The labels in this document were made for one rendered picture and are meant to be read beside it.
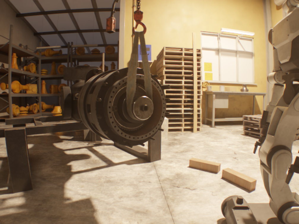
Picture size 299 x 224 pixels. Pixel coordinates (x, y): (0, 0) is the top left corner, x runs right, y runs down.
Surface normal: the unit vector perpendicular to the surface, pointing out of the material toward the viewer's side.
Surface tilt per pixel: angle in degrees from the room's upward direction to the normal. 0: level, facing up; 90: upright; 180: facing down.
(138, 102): 90
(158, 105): 91
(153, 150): 90
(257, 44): 90
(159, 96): 112
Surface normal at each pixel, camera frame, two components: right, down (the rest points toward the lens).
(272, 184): -0.19, 0.50
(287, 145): -0.21, 0.08
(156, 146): 0.61, 0.07
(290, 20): -0.84, -0.04
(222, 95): 0.10, 0.08
